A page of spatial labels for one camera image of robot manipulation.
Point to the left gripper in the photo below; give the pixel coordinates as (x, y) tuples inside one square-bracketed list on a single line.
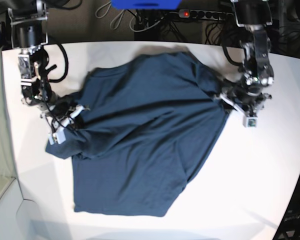
[(246, 103)]

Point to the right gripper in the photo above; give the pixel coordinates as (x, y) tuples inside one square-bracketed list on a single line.
[(64, 116)]

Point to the dark blue t-shirt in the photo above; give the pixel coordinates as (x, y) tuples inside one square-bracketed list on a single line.
[(149, 127)]

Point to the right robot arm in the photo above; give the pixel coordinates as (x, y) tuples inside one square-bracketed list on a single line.
[(27, 20)]

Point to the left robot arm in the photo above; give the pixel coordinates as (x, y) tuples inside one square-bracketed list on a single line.
[(256, 70)]

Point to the black power strip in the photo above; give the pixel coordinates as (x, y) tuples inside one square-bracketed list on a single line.
[(203, 15)]

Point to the blue box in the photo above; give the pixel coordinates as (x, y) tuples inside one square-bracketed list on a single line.
[(146, 4)]

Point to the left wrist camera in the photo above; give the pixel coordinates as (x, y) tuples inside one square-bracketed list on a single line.
[(250, 121)]

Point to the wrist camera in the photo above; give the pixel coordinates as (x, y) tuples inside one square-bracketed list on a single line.
[(250, 121), (56, 138)]

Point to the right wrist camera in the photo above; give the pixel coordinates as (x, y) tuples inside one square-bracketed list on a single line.
[(56, 138)]

